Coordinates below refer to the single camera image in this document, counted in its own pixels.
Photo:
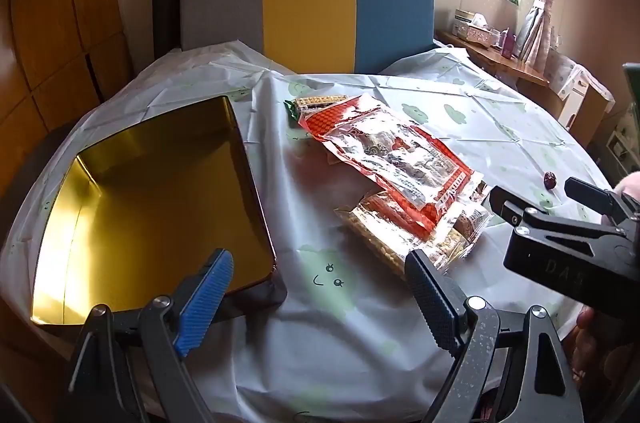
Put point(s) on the wooden shelf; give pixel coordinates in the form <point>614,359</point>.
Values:
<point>505,63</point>

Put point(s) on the white cabinet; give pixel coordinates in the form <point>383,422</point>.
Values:
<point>625,138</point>

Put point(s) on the person's right hand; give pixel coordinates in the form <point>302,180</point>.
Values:
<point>587,338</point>

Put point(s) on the small purple container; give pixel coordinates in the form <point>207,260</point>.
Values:
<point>507,43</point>

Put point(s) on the clear brown snack packet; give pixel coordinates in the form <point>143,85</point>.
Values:
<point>465,223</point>

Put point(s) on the maroon tin box gold interior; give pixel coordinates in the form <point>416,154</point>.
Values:
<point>150,213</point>

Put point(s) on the red date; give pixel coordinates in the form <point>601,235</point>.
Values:
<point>549,180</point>

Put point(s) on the box under white dotted cloth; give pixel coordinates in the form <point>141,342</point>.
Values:
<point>582,98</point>

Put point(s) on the blue and yellow chair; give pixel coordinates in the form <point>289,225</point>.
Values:
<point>310,8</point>

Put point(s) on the clear sesame brittle packet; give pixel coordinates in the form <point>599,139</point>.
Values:
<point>370,228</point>

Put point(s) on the white tablecloth green clouds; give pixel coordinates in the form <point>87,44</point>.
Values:
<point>350,333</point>

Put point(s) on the wooden wardrobe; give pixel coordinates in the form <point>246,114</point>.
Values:
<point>55,28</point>

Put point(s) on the large red silver snack packet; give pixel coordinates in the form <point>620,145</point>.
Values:
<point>390,153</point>

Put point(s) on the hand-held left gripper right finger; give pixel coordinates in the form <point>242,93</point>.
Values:
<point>432,300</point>

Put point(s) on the wafer packet green ends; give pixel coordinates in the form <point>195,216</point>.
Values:
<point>320,102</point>

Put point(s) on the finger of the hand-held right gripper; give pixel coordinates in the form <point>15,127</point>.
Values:
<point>582,192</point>
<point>502,200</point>

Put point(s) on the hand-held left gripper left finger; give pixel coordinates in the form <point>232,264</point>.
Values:
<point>205,303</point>

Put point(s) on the tissue box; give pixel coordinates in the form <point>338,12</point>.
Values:
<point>472,28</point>

